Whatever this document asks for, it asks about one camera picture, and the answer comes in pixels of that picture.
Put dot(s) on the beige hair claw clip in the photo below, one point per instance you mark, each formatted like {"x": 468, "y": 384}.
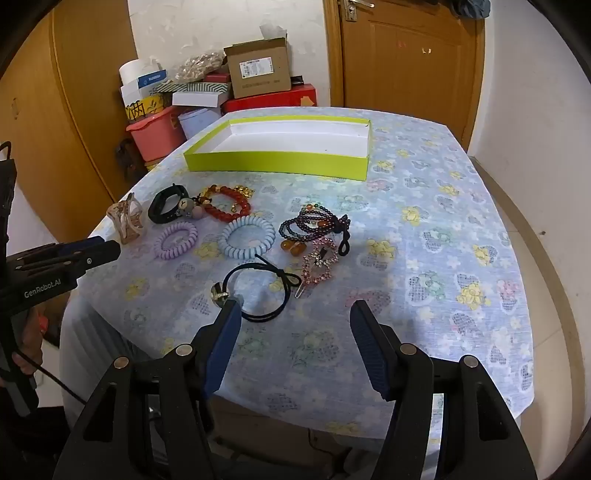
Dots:
{"x": 123, "y": 221}

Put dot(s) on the white box blue label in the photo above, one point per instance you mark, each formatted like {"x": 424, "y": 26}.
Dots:
{"x": 147, "y": 83}

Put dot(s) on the black wrist band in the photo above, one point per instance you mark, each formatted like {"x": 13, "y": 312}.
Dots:
{"x": 159, "y": 201}

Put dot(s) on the pink plastic bin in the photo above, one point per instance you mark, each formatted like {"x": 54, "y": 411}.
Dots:
{"x": 152, "y": 136}

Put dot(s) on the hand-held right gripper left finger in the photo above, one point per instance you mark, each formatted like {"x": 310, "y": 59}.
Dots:
{"x": 226, "y": 341}

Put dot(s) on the flat white box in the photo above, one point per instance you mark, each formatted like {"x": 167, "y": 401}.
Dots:
{"x": 198, "y": 99}

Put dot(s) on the brown cardboard box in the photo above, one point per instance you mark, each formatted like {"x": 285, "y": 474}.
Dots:
{"x": 258, "y": 78}

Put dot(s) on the yellow printed tin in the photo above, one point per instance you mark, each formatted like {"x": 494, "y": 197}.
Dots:
{"x": 143, "y": 108}

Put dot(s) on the wooden wardrobe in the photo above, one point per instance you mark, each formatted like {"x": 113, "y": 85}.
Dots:
{"x": 69, "y": 115}

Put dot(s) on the wooden door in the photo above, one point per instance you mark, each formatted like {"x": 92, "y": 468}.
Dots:
{"x": 406, "y": 69}

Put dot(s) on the red gift box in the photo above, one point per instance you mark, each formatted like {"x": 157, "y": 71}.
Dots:
{"x": 277, "y": 99}

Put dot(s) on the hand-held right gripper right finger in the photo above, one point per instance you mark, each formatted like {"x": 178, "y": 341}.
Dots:
{"x": 369, "y": 350}

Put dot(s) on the dark cloth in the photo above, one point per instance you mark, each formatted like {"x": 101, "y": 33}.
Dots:
{"x": 471, "y": 7}

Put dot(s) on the pale lilac container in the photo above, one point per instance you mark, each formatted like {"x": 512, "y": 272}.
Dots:
{"x": 198, "y": 122}

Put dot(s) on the clear bag of nuts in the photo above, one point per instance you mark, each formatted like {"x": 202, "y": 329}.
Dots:
{"x": 198, "y": 67}

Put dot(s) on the blue floral tablecloth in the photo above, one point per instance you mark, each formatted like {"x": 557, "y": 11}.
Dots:
{"x": 415, "y": 230}

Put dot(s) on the white paper roll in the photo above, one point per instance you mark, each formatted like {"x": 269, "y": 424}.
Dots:
{"x": 134, "y": 69}

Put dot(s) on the dark brown bag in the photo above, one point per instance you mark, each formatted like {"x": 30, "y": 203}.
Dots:
{"x": 129, "y": 159}

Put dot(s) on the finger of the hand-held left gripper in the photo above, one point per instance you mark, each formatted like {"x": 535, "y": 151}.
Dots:
{"x": 94, "y": 240}
{"x": 99, "y": 254}

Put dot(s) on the green cardboard box tray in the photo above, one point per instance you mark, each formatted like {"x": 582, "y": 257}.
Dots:
{"x": 295, "y": 138}

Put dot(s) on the person's left hand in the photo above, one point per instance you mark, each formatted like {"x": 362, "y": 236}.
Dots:
{"x": 27, "y": 337}

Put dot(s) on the green striped box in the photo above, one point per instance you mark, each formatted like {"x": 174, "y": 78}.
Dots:
{"x": 194, "y": 87}

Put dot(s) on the pink rhinestone hair clip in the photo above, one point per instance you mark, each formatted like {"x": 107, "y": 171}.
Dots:
{"x": 310, "y": 267}

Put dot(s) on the small red box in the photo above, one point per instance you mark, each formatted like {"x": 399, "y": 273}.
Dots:
{"x": 217, "y": 77}

